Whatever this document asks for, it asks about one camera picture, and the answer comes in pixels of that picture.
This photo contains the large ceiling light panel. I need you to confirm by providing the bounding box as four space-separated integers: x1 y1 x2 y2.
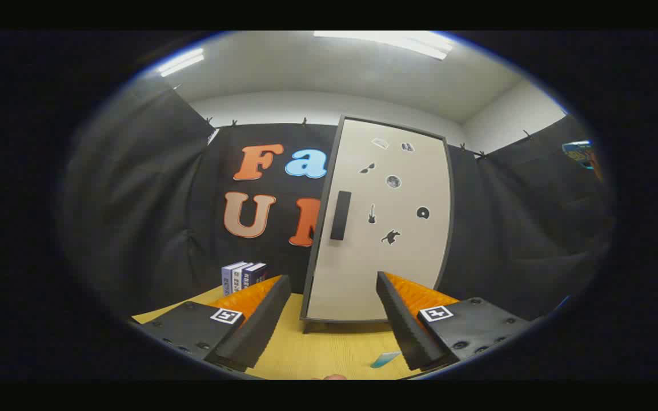
313 31 455 61

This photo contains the colourful printed box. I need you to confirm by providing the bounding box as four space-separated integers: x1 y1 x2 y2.
562 140 603 180

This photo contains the black door handle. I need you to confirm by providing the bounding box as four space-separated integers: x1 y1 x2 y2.
330 191 352 241

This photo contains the white and blue book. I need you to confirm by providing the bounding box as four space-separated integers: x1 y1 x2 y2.
232 262 254 293

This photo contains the light blue book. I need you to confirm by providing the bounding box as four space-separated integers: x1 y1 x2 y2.
222 261 247 296

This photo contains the grey cabinet body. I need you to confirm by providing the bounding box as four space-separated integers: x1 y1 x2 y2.
299 114 456 335

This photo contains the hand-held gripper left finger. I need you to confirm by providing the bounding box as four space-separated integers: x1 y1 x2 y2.
129 274 292 374

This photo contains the white cabinet door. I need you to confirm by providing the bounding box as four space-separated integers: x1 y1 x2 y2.
304 118 451 321

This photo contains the blue and white tube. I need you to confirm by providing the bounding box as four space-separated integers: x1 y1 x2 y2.
371 351 402 369

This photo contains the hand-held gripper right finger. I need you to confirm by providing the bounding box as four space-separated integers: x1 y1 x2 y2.
376 271 535 372

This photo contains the black backdrop cloth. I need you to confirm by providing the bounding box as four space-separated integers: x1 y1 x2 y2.
61 74 615 320

